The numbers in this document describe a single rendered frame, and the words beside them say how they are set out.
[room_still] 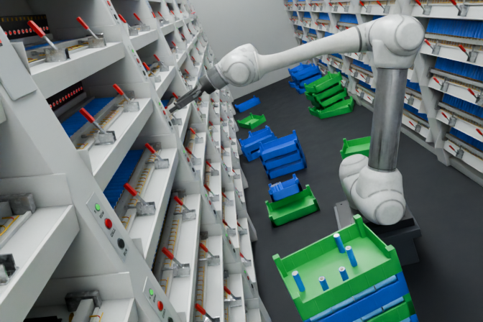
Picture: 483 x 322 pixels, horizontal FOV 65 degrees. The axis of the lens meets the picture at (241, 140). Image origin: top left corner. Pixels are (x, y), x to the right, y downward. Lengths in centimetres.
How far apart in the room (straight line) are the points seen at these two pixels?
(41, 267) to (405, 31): 117
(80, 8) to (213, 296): 93
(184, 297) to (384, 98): 93
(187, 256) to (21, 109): 61
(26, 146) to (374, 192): 117
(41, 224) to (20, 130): 13
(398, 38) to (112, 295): 109
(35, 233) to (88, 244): 11
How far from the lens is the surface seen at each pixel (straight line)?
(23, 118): 61
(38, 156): 60
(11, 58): 65
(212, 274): 128
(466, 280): 179
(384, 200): 145
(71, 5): 128
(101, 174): 74
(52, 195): 62
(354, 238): 129
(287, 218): 234
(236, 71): 126
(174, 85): 196
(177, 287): 97
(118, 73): 127
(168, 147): 130
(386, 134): 145
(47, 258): 55
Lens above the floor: 128
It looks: 19 degrees down
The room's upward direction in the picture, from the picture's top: 24 degrees counter-clockwise
